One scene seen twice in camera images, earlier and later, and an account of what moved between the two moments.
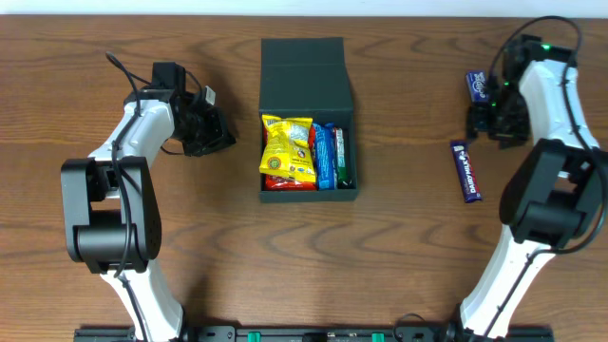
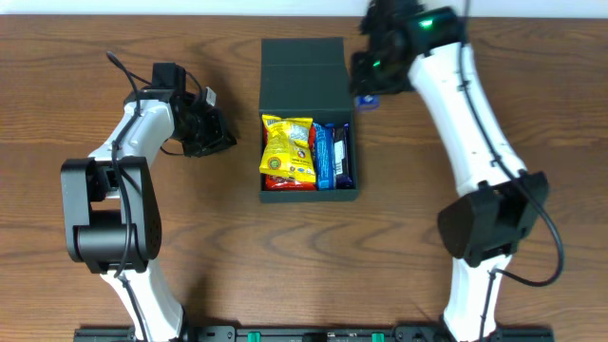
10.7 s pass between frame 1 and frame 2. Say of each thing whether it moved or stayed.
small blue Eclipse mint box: moved
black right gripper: moved
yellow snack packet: stayed
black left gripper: stayed
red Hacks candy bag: stayed
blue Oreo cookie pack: stayed
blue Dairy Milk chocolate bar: moved
